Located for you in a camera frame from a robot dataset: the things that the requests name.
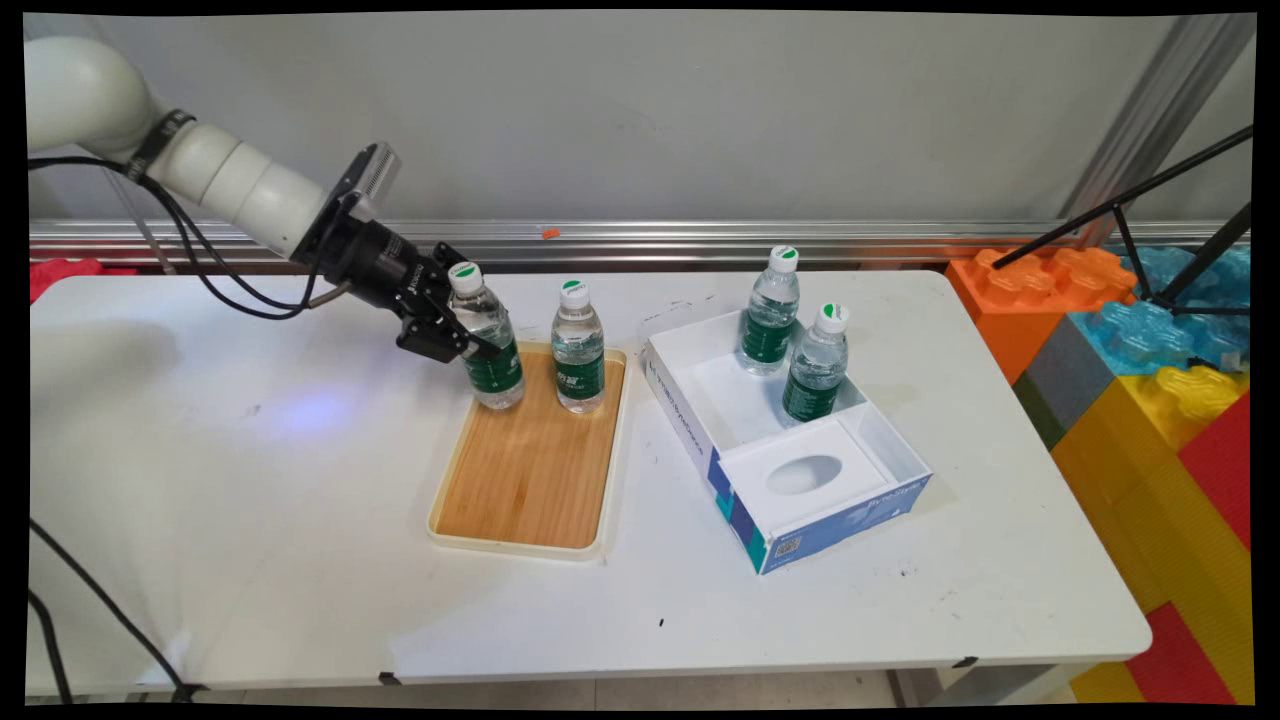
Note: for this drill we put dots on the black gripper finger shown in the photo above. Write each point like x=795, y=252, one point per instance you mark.
x=435, y=340
x=448, y=258

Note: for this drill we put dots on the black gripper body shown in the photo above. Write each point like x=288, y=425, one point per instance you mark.
x=385, y=265

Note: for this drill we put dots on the green label water bottle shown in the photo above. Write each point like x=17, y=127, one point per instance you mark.
x=578, y=350
x=770, y=320
x=495, y=375
x=815, y=375

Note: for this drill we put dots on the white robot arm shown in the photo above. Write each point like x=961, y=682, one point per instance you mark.
x=230, y=180

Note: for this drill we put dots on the wooden tray with cream rim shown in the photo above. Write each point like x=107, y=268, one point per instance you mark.
x=530, y=470

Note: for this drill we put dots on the red cloth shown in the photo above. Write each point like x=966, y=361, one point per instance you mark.
x=65, y=275

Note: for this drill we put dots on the white and blue cardboard box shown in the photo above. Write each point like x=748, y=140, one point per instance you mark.
x=790, y=500

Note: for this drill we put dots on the orange giant building block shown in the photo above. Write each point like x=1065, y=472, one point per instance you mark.
x=1010, y=300

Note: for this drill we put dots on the grey giant building block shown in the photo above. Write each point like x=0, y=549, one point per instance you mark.
x=1065, y=380

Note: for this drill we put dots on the black tripod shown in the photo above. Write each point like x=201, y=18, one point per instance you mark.
x=1130, y=195

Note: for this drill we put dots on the blue giant building block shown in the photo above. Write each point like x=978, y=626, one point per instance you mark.
x=1150, y=335

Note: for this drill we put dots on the yellow giant building block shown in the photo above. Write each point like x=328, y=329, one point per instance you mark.
x=1130, y=480

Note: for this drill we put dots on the red giant building block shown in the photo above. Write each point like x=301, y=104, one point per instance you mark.
x=1180, y=660
x=1225, y=465

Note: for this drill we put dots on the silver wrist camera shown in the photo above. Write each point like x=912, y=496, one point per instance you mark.
x=370, y=175

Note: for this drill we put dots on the horizontal aluminium rail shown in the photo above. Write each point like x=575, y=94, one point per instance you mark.
x=700, y=240

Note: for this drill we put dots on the grey table leg frame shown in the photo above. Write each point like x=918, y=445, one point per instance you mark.
x=990, y=685

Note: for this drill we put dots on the slanted aluminium post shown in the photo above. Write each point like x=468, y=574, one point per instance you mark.
x=1150, y=120

